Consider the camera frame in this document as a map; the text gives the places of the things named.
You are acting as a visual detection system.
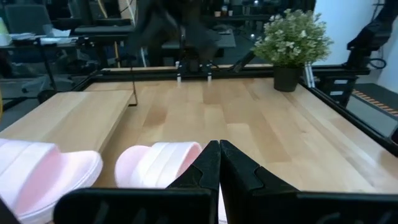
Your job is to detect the black aluminium table frame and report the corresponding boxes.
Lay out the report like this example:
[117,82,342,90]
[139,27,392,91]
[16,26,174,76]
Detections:
[71,51,398,156]

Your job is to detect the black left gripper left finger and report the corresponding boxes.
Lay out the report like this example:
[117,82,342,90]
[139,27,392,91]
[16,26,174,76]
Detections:
[54,139,221,224]

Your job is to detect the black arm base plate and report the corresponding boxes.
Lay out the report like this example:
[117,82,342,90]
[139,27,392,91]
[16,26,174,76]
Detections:
[175,58,215,83]

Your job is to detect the black office desk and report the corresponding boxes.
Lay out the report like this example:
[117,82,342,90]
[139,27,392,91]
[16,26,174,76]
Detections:
[0,25,135,103]

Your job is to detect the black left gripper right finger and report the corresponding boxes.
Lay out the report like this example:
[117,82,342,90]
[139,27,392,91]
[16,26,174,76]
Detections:
[219,139,398,224]

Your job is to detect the black stand with cable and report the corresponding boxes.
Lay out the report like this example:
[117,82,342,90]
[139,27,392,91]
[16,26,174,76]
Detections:
[346,0,398,70]

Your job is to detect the grey office chair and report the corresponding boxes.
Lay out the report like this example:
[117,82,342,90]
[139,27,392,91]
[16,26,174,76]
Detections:
[3,3,53,35]

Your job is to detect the white-flowered plant in black pot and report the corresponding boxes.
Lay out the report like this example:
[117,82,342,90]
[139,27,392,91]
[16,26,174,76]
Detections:
[251,8,333,93]

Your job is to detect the white papers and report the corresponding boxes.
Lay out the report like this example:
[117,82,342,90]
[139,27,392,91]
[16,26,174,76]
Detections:
[9,27,73,45]

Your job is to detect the black box with white labels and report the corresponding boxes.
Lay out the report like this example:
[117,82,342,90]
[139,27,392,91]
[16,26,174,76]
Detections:
[317,75,359,107]

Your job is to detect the wooden shelf with black frame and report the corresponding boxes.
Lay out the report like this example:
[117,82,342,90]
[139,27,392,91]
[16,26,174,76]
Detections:
[0,58,138,156]

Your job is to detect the pink slide sandal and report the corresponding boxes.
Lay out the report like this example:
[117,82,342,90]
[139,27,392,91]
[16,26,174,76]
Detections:
[0,138,104,224]
[114,141,203,190]

